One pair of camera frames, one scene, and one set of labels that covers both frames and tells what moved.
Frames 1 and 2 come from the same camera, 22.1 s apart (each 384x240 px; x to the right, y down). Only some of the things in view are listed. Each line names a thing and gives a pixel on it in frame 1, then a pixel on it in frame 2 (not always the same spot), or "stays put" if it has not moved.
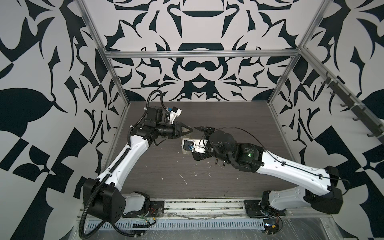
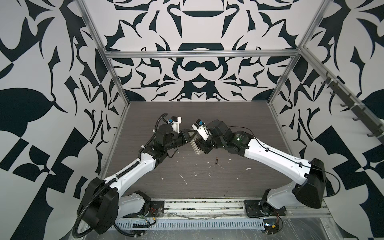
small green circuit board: (271, 226) stays put
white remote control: (186, 143) to (196, 145)
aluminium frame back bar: (199, 54) stays put
